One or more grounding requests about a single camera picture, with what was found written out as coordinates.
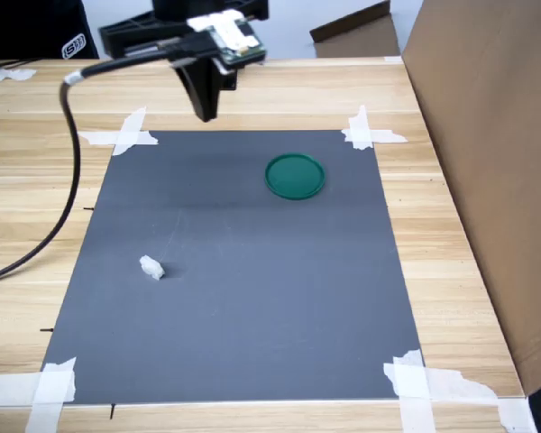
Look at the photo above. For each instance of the round green lid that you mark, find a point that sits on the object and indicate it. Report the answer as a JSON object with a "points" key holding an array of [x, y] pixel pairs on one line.
{"points": [[294, 177]]}

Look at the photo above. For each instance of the dark grey table mat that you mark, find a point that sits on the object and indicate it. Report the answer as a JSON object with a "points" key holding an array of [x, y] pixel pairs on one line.
{"points": [[252, 279]]}

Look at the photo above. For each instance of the white camera box with board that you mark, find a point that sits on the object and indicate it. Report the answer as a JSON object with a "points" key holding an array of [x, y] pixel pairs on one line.
{"points": [[234, 40]]}

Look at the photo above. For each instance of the brown cardboard partition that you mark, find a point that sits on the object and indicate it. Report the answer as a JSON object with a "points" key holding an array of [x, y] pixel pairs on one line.
{"points": [[491, 158]]}

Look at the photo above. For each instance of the small white plastic terminal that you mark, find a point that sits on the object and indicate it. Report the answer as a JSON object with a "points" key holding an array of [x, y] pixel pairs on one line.
{"points": [[151, 267]]}

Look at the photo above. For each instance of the white tape on mat corner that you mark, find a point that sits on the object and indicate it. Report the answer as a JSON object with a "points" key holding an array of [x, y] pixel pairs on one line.
{"points": [[363, 134], [49, 388], [128, 135], [415, 388]]}

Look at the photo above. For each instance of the black object with white logo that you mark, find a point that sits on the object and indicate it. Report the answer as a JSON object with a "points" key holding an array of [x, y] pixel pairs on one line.
{"points": [[31, 27]]}

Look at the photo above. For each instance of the crumpled white tape piece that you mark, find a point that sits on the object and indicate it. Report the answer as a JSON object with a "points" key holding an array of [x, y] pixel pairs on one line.
{"points": [[9, 74]]}

